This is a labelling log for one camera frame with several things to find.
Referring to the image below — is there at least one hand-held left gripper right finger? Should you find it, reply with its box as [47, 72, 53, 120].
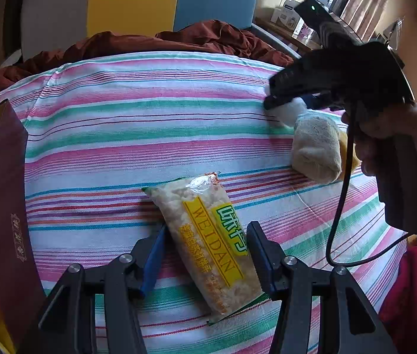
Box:
[246, 221, 397, 354]

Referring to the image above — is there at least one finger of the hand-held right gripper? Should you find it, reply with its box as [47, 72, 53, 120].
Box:
[300, 94, 328, 110]
[263, 56, 343, 111]

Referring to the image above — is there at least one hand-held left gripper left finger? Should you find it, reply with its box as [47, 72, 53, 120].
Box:
[17, 225, 168, 354]

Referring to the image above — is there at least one beige plush toy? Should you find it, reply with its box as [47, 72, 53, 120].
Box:
[275, 98, 343, 184]

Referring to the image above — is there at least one clear rice cracker packet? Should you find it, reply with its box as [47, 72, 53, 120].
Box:
[142, 171, 270, 326]

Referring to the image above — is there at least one maroon gift box gold inside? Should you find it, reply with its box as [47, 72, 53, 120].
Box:
[0, 99, 47, 354]

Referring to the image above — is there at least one person's right hand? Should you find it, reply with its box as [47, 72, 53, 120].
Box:
[341, 102, 417, 178]

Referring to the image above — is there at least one wooden side table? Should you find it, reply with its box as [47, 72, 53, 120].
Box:
[253, 17, 323, 54]

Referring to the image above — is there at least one yellow sponge block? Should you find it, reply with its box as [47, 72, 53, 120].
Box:
[336, 125, 363, 181]

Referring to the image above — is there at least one small pink packet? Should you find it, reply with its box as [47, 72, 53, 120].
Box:
[302, 22, 320, 40]

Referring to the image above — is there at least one white printed carton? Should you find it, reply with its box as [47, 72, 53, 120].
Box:
[271, 0, 305, 34]

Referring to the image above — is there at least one beige curtain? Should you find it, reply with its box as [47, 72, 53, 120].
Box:
[336, 0, 394, 41]

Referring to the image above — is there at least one striped bedsheet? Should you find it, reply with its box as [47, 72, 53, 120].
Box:
[0, 52, 416, 354]

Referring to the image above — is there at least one red cloth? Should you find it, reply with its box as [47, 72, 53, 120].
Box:
[378, 245, 417, 340]

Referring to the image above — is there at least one maroon blanket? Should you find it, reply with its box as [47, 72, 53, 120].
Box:
[0, 20, 294, 93]

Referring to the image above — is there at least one white yellow blue headboard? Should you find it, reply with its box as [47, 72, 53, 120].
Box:
[20, 0, 261, 50]

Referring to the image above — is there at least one grey bed rail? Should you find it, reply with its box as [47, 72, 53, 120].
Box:
[249, 24, 301, 60]

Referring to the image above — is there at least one black cable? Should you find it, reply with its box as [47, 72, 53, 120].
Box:
[325, 101, 411, 267]

